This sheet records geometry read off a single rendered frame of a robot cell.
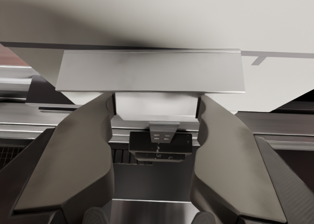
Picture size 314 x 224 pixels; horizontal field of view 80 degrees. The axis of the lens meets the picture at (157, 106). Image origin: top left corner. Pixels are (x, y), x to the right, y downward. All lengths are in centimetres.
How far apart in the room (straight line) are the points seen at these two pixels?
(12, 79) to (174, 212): 21
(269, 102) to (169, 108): 8
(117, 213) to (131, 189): 50
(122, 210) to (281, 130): 40
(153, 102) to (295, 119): 41
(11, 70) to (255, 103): 22
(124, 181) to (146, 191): 8
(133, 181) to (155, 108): 53
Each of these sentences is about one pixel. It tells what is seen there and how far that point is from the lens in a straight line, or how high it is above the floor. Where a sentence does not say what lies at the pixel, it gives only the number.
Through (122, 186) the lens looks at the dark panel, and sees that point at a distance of 69.
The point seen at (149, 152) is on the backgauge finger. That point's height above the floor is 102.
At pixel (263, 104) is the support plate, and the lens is 18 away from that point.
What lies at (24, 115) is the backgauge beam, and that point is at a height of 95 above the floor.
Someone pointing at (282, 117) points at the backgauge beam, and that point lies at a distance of 51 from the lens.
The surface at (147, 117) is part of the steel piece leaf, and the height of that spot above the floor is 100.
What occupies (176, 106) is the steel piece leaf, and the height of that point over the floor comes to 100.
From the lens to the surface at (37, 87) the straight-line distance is 22.
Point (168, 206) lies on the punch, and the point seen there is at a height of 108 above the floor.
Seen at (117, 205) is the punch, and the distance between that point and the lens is 19.
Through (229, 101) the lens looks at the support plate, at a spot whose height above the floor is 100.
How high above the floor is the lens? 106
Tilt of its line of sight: 19 degrees down
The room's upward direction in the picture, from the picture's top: 178 degrees counter-clockwise
